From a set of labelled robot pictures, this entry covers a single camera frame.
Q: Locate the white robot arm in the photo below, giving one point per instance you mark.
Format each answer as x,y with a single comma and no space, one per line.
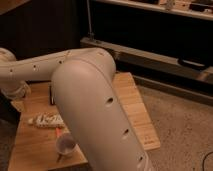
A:
82,89

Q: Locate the black rectangular remote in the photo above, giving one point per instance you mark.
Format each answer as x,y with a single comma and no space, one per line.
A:
51,97

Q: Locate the small orange object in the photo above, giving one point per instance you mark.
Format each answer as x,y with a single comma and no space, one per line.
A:
58,132

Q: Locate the white paper cup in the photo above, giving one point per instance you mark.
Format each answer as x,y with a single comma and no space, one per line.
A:
65,144

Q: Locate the wooden low table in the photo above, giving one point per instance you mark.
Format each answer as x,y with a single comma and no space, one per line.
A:
34,148

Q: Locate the upper wooden shelf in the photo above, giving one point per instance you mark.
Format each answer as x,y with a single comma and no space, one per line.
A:
175,7

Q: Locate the black handle loop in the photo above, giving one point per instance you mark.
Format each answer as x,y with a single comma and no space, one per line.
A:
192,65

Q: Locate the grey metal rail shelf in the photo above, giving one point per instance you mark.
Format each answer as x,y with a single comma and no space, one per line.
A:
150,60

